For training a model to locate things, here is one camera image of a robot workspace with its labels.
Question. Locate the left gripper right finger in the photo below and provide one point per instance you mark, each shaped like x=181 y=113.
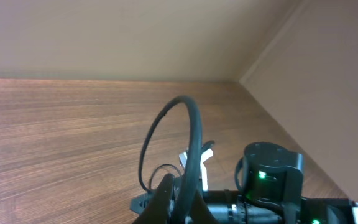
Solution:
x=200 y=213

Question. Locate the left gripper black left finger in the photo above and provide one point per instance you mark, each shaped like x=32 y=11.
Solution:
x=158 y=209

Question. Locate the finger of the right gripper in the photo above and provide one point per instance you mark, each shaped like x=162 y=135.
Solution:
x=139 y=203

